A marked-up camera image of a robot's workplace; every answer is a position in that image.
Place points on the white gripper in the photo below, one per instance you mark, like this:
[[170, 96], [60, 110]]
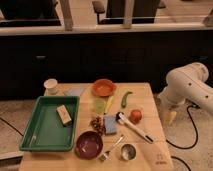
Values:
[[167, 108]]

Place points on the red apple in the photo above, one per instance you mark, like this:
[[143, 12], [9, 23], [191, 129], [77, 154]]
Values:
[[135, 116]]

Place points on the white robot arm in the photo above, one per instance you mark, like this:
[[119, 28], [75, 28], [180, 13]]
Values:
[[187, 82]]

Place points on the orange bowl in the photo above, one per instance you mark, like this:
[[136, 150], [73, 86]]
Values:
[[103, 87]]

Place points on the purple bowl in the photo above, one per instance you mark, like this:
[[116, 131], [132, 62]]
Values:
[[89, 145]]

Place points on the green chili pepper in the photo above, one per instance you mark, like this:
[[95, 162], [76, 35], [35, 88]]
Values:
[[124, 99]]

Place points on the white black kitchen tool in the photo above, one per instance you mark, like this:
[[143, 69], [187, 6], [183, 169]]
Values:
[[121, 118]]

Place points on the small metal cup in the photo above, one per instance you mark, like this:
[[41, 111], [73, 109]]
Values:
[[128, 152]]

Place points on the blue sponge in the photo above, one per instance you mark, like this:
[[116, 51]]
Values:
[[110, 125]]

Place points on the yellow banana toy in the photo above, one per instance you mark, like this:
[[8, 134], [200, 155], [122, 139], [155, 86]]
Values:
[[108, 104]]

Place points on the green lettuce toy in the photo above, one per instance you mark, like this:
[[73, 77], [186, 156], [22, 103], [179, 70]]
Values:
[[99, 106]]

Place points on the brown grape bunch toy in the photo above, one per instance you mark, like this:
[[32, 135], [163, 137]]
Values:
[[97, 125]]

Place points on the grey cloth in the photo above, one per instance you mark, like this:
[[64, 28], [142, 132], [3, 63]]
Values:
[[74, 92]]

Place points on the wooden block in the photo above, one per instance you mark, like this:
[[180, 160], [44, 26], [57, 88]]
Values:
[[64, 115]]

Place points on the white paper cup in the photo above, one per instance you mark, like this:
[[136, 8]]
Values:
[[51, 86]]

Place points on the green plastic tray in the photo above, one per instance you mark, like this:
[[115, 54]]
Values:
[[45, 131]]

